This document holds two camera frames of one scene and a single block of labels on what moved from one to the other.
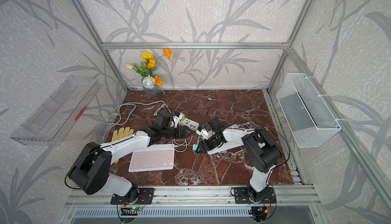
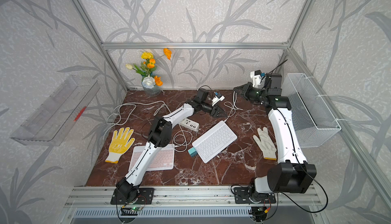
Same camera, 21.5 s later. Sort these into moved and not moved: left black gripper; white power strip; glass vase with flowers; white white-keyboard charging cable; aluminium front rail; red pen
Moved: left black gripper; white white-keyboard charging cable
Not moved: white power strip; aluminium front rail; red pen; glass vase with flowers
